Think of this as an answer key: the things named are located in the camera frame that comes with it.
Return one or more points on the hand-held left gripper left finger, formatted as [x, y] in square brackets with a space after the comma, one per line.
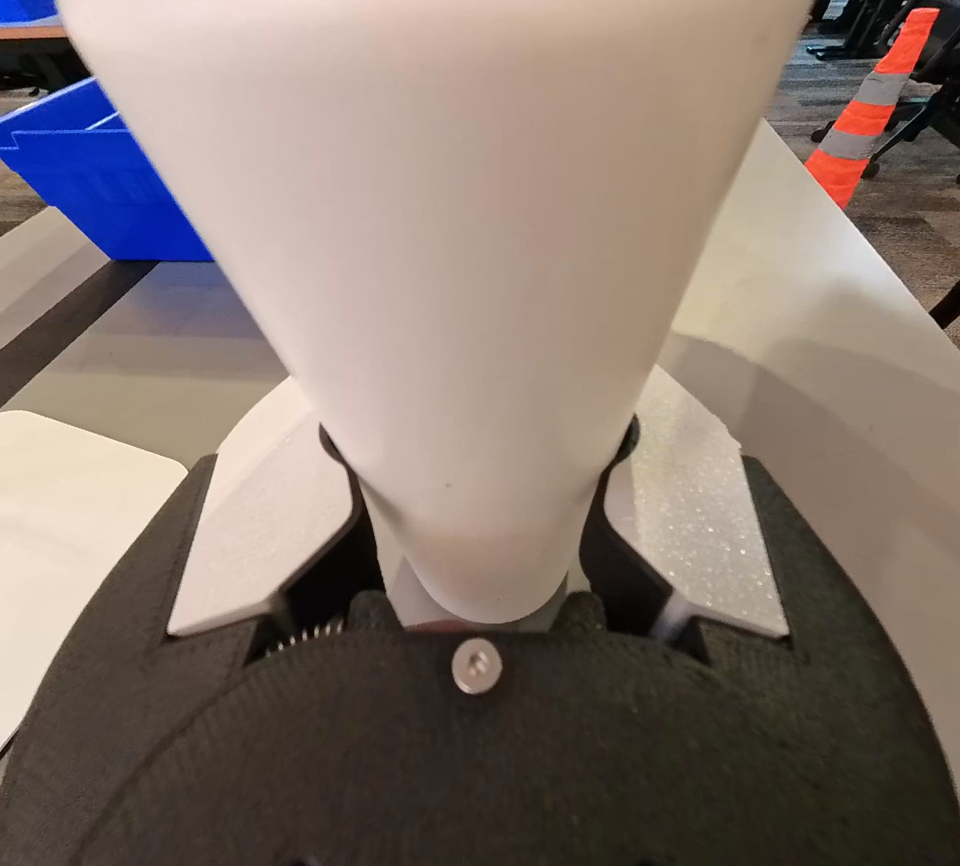
[255, 536]

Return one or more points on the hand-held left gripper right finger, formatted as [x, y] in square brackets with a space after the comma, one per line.
[697, 528]

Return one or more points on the blue plastic bin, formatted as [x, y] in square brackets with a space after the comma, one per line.
[105, 190]

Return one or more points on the white bottle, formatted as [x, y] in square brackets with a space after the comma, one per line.
[450, 205]

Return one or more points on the white stand base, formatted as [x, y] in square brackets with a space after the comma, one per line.
[82, 528]

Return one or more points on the black tape strip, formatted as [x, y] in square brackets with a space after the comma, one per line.
[67, 333]

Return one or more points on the black stand pole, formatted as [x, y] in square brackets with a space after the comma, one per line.
[949, 303]

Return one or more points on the orange traffic cone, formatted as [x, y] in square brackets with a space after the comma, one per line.
[870, 115]

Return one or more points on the black office chair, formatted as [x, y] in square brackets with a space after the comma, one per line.
[941, 93]

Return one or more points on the brown edged table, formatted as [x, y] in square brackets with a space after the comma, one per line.
[30, 33]

